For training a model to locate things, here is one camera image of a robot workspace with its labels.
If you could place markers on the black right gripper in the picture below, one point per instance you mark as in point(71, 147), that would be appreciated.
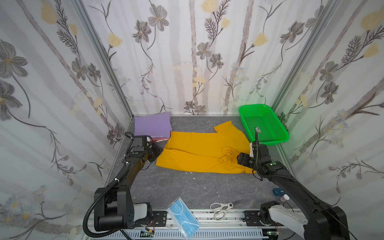
point(257, 145)

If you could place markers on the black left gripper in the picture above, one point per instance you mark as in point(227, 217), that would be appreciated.
point(155, 149)

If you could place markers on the yellow t-shirt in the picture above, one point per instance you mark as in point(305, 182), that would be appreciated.
point(206, 152)

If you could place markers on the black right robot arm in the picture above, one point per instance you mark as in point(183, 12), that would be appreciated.
point(316, 220)

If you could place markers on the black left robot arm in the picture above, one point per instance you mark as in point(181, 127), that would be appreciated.
point(113, 208)

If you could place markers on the folded purple t-shirt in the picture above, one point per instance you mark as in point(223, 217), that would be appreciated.
point(157, 126)

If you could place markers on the green plastic basket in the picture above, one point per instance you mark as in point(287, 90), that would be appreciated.
point(272, 130)

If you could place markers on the small blue box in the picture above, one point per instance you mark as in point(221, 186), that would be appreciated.
point(278, 192)

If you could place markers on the blue face mask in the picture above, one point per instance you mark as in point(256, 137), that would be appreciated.
point(184, 219)

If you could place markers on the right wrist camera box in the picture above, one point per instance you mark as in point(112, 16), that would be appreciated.
point(251, 150)

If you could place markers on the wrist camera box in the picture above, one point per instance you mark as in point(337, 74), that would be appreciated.
point(139, 142)
point(251, 150)

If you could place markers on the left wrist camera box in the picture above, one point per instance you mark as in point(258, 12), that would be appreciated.
point(139, 142)

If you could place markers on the white handled scissors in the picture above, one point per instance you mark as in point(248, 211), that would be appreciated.
point(220, 210)

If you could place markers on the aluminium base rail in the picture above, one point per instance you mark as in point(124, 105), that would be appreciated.
point(237, 225)

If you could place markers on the aluminium corner post left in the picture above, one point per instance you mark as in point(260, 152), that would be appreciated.
point(103, 56)

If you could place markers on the aluminium corner post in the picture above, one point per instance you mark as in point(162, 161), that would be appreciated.
point(319, 27)
point(103, 56)

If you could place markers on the aluminium corner post right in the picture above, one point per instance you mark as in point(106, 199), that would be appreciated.
point(319, 27)

